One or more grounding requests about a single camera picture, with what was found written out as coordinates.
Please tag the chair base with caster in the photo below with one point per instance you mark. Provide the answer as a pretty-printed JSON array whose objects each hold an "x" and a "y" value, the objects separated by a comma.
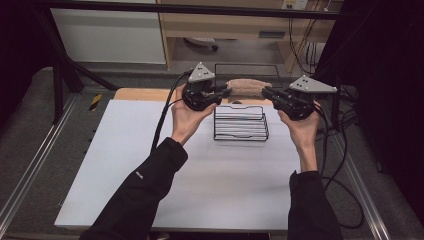
[{"x": 203, "y": 42}]

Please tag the yellow black tape marker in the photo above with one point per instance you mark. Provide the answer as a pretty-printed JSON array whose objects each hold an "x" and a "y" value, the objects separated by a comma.
[{"x": 95, "y": 102}]

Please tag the brown towel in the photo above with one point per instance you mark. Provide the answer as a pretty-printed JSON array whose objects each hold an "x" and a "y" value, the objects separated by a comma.
[{"x": 248, "y": 88}]

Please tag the wooden desk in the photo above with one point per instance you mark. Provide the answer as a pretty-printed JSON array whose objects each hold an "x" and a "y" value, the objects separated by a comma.
[{"x": 226, "y": 25}]

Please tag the white cabinet panel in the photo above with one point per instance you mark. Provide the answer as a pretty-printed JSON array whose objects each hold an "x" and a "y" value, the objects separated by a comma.
[{"x": 110, "y": 36}]

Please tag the white table mat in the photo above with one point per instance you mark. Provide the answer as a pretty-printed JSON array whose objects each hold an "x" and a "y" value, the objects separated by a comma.
[{"x": 216, "y": 186}]

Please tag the person's left hand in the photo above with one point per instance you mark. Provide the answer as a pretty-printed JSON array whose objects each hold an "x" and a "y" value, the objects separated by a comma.
[{"x": 186, "y": 121}]

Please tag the aluminium floor rail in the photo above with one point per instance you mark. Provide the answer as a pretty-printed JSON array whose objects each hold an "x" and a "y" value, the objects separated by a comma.
[
  {"x": 33, "y": 166},
  {"x": 375, "y": 220}
]

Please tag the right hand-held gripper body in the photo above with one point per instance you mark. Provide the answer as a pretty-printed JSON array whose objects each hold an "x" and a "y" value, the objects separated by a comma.
[{"x": 300, "y": 100}]

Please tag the person's right hand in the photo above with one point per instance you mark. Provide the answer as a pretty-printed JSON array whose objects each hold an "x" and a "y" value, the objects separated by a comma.
[{"x": 305, "y": 131}]

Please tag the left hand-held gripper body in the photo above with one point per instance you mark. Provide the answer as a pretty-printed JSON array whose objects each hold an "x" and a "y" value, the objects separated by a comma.
[{"x": 198, "y": 90}]

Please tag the black metal frame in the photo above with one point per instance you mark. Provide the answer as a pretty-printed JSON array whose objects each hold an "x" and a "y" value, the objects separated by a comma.
[{"x": 133, "y": 6}]

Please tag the wall power outlet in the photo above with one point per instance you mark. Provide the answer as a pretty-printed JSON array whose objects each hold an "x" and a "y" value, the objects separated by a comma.
[{"x": 295, "y": 4}]

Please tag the black curtain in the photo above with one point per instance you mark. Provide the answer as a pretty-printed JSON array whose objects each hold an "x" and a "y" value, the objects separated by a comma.
[
  {"x": 20, "y": 50},
  {"x": 390, "y": 83}
]

